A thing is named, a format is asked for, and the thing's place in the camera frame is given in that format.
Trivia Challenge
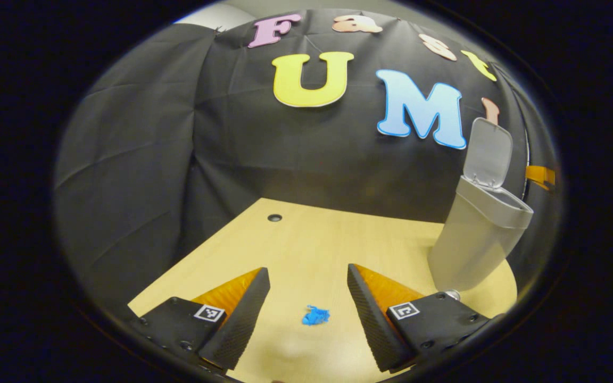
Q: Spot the light wooden desktop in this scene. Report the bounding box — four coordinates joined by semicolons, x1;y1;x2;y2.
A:
127;198;518;383

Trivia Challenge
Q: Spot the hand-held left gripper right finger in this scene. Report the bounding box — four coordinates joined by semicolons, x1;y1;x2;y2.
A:
347;263;493;373

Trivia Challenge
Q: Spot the white desktop garbage bin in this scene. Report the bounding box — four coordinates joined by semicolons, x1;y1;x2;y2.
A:
427;118;534;292

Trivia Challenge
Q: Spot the black backdrop cloth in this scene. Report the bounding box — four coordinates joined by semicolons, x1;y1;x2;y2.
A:
54;8;560;320

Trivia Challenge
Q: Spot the blue paper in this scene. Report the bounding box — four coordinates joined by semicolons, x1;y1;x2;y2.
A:
302;305;331;326

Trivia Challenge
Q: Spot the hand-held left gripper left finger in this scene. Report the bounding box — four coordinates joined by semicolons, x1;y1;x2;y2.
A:
128;267;271;371

